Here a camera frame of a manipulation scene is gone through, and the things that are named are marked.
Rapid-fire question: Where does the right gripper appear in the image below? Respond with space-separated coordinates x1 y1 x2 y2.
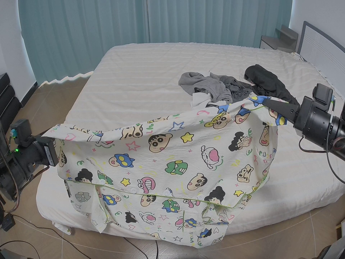
262 96 336 145

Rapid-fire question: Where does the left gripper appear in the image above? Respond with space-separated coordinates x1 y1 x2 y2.
20 137 60 172

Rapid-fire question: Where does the white printed pyjama top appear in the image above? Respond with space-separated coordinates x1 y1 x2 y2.
40 96 289 250

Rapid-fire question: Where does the pile of clothes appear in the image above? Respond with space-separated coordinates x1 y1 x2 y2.
178 71 255 109

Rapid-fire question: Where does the bed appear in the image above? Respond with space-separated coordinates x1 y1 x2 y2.
36 21 345 235

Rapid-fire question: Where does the black garment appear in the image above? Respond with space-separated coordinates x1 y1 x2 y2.
244 64 300 106

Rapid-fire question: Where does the grey bedside table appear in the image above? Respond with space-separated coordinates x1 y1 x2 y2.
260 24 298 54

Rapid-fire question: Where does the black power adapter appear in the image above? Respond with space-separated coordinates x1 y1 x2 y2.
0 213 15 231

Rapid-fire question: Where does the blue-green curtain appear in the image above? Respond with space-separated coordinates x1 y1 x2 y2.
146 0 294 49
17 0 149 84

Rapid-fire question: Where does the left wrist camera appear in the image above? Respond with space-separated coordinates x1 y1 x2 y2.
10 119 31 146

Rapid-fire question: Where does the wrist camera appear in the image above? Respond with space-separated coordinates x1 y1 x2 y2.
312 83 337 113
10 119 31 146

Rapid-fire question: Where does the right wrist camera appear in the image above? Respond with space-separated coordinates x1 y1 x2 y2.
312 83 337 113

